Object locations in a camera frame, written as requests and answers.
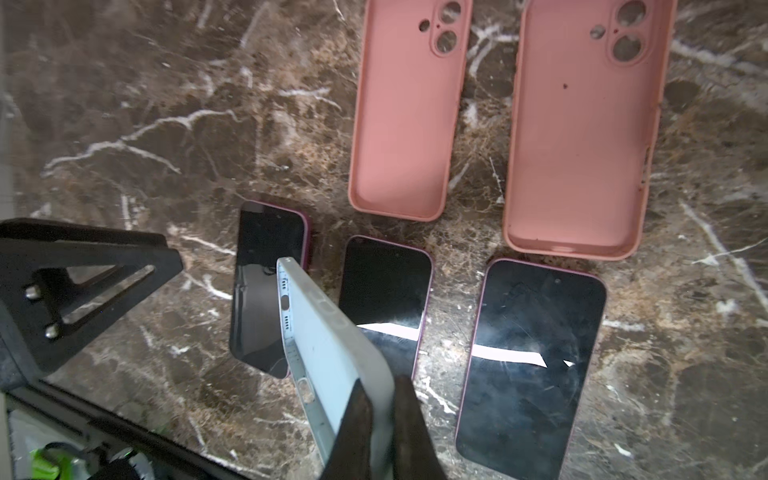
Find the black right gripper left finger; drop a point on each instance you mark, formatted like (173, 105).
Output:
(351, 452)

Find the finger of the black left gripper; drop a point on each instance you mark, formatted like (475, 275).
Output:
(63, 285)

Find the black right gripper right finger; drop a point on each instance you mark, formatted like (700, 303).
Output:
(414, 454)

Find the light blue cased phone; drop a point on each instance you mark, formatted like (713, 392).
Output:
(327, 355)

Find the phone with black screen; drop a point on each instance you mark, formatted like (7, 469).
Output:
(534, 336)

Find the pink phone case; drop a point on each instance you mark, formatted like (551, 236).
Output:
(588, 90)
(412, 69)

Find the green packet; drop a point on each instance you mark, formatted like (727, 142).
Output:
(51, 464)

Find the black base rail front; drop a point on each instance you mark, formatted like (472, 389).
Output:
(103, 445)

